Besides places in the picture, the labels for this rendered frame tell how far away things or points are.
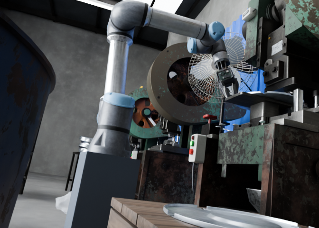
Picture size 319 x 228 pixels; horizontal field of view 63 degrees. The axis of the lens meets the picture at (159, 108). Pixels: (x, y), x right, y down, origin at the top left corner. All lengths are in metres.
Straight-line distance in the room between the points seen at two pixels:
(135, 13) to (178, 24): 0.18
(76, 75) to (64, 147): 2.05
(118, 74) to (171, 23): 0.30
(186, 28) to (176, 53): 1.48
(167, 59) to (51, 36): 6.13
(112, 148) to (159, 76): 1.68
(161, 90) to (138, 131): 1.74
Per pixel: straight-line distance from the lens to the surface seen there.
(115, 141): 0.90
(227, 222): 0.47
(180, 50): 2.66
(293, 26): 1.27
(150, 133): 4.16
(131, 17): 1.11
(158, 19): 1.13
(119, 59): 1.14
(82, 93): 7.79
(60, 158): 7.56
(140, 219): 0.41
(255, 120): 1.19
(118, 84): 1.11
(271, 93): 1.12
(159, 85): 2.47
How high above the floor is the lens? 0.41
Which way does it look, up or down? 14 degrees up
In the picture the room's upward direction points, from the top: 9 degrees clockwise
